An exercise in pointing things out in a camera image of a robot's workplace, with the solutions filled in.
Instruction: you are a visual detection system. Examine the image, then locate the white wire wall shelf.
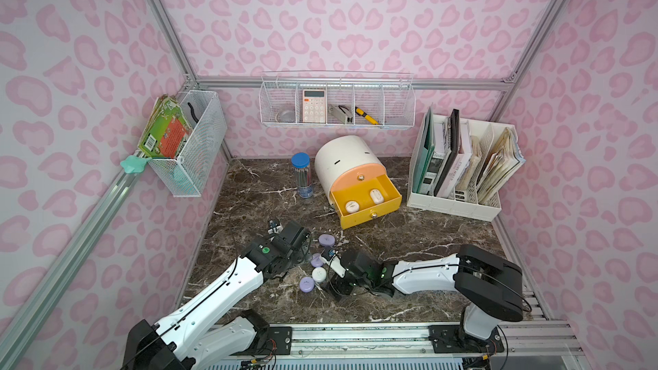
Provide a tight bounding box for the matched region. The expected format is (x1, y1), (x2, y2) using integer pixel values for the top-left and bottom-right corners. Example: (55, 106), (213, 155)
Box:
(258, 71), (416, 130)

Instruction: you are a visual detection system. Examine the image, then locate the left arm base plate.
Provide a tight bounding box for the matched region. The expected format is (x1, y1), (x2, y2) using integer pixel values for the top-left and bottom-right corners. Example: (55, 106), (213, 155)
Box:
(241, 325), (293, 356)

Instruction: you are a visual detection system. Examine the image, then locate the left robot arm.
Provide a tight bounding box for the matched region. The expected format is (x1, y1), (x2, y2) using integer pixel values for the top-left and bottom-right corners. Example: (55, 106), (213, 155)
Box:
(122, 220), (311, 369)

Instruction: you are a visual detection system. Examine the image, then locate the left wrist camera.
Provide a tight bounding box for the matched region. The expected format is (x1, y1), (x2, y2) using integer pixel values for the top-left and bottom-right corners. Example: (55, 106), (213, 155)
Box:
(267, 219), (283, 235)

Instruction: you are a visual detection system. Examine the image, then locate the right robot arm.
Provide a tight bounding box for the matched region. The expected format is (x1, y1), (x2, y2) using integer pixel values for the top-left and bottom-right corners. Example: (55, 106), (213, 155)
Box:
(319, 244), (525, 341)

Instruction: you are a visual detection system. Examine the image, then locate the green red booklet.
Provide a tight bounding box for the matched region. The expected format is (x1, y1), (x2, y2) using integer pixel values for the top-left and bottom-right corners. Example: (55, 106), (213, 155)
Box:
(138, 95), (193, 159)

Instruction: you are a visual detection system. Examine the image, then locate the white earphone case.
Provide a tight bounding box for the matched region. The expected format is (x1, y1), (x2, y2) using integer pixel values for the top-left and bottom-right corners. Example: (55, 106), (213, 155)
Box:
(345, 200), (360, 214)
(312, 267), (327, 284)
(369, 188), (386, 205)

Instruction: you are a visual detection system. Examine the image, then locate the purple earphone case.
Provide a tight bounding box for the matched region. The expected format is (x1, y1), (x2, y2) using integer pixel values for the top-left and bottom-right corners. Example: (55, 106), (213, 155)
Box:
(310, 254), (325, 268)
(318, 234), (336, 248)
(299, 277), (315, 293)

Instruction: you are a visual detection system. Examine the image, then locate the white drawer cabinet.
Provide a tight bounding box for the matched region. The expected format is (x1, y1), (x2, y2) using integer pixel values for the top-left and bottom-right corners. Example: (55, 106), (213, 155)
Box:
(315, 135), (382, 204)

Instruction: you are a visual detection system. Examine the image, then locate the white file organizer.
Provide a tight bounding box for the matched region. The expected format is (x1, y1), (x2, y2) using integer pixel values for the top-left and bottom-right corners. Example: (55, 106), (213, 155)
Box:
(407, 110), (525, 222)

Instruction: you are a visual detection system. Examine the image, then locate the grey stapler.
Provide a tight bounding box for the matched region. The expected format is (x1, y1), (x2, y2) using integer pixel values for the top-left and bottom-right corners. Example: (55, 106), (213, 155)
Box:
(328, 104), (354, 125)

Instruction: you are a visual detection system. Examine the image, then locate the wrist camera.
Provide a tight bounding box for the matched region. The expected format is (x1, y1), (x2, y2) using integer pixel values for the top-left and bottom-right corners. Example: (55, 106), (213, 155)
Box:
(267, 219), (283, 235)
(320, 248), (346, 278)

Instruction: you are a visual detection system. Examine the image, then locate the orange top drawer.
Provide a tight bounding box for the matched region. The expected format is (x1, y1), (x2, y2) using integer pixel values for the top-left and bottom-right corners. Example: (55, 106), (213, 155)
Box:
(330, 163), (387, 192)

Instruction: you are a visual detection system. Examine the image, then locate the mint green wall hook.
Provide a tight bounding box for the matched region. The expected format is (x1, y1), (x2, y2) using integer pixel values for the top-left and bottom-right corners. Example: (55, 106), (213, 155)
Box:
(120, 155), (151, 174)

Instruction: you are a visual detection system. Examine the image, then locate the white mesh wall basket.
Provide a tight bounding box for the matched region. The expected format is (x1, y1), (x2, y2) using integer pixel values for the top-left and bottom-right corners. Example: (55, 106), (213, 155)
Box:
(149, 90), (227, 198)

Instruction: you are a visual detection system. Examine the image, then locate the pink white calculator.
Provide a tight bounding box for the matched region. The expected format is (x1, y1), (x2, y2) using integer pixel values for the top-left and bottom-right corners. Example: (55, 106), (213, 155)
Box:
(302, 88), (327, 124)

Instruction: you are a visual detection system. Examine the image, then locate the clear tape roll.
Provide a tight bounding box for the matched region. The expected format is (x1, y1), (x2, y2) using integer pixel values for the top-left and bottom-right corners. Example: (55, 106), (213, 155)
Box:
(275, 108), (296, 123)

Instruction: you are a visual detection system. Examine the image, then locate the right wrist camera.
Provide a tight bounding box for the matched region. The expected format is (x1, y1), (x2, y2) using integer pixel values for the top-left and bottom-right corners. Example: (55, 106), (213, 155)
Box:
(320, 248), (346, 278)

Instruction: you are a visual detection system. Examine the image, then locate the yellow drawer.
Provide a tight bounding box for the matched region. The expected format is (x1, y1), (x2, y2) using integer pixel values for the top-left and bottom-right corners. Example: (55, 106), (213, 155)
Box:
(330, 176), (402, 230)

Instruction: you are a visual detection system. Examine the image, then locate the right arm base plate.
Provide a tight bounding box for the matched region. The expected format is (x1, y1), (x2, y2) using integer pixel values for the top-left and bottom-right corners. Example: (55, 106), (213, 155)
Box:
(428, 325), (505, 356)

